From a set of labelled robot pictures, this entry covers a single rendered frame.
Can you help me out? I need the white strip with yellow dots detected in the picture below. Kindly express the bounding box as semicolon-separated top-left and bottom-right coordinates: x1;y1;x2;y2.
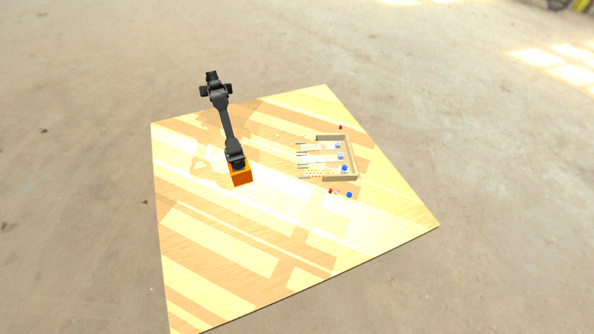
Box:
303;168;323;177

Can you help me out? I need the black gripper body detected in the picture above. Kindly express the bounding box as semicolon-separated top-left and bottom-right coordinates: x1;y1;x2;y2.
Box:
199;83;232;97

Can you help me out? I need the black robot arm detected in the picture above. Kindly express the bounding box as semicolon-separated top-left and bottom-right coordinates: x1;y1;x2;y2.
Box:
206;71;245;172

